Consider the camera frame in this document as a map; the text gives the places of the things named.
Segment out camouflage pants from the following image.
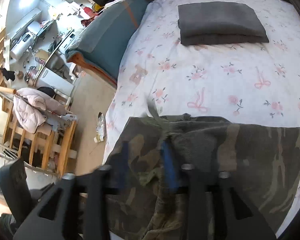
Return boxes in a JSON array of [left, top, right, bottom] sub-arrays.
[[106, 102, 300, 239]]

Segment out wooden slatted rack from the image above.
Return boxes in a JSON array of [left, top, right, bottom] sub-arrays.
[[2, 98, 77, 177]]

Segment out pink puffy jacket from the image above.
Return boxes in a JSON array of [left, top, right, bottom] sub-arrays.
[[13, 87, 66, 134]]

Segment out paper package on floor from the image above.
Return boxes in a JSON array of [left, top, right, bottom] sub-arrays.
[[94, 112, 106, 143]]

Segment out white kitchen appliance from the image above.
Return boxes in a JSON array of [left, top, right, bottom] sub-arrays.
[[10, 31, 34, 60]]

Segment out floral white bed sheet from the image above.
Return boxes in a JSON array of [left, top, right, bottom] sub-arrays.
[[104, 0, 300, 236]]

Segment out teal orange bed footboard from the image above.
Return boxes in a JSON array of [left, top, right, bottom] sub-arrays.
[[65, 0, 148, 88]]

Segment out folded dark grey garment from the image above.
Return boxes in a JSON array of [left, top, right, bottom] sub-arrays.
[[178, 1, 269, 46]]

